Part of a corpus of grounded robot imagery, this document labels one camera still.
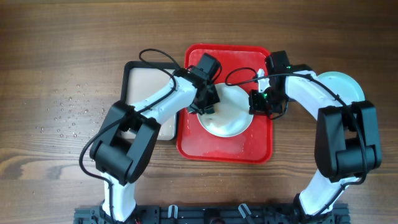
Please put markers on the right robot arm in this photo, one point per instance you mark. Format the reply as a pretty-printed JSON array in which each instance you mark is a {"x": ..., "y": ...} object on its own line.
[{"x": 347, "y": 143}]

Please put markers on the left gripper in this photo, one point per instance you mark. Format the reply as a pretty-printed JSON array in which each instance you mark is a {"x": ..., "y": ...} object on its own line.
[{"x": 211, "y": 101}]

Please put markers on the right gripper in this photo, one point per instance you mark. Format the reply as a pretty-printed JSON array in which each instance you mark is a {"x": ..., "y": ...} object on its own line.
[{"x": 255, "y": 109}]

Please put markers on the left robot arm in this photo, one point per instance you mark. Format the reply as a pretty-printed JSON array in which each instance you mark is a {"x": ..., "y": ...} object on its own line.
[{"x": 123, "y": 146}]

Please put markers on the black water tray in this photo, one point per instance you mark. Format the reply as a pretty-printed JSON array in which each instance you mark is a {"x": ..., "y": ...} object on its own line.
[{"x": 140, "y": 82}]

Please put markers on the light blue plate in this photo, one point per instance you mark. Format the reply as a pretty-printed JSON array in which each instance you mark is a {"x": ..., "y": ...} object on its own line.
[{"x": 343, "y": 85}]

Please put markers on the white plate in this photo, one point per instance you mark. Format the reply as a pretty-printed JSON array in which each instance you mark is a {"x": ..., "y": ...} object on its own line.
[{"x": 231, "y": 116}]

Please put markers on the red plastic tray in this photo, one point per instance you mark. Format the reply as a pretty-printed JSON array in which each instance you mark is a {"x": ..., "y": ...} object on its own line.
[{"x": 254, "y": 144}]

